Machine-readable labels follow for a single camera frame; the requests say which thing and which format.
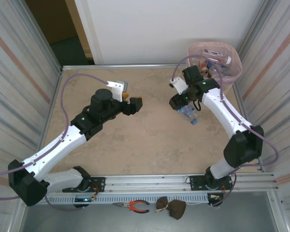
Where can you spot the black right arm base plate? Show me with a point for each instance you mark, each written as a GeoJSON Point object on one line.
{"type": "Point", "coordinates": [195, 182]}

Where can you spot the brown cloth pouch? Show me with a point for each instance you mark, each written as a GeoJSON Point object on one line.
{"type": "Point", "coordinates": [176, 209]}

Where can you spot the pink waste basket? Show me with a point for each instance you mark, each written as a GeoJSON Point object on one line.
{"type": "Point", "coordinates": [236, 60]}

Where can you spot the clear bottle orange cap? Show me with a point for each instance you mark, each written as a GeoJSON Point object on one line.
{"type": "Point", "coordinates": [204, 70]}

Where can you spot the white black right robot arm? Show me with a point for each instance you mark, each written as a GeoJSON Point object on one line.
{"type": "Point", "coordinates": [222, 111]}

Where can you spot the white door frame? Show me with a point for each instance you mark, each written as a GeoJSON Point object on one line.
{"type": "Point", "coordinates": [87, 31]}

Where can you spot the grey metal shelf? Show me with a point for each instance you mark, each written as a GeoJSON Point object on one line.
{"type": "Point", "coordinates": [207, 222]}

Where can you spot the small controller board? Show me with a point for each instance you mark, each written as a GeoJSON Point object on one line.
{"type": "Point", "coordinates": [84, 199]}
{"type": "Point", "coordinates": [215, 197]}

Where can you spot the aluminium table frame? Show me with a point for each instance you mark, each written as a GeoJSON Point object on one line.
{"type": "Point", "coordinates": [145, 180]}

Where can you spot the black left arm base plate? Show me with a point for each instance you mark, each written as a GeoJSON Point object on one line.
{"type": "Point", "coordinates": [99, 183]}

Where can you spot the clear bottle colourful label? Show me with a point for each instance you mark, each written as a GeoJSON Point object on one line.
{"type": "Point", "coordinates": [194, 122]}

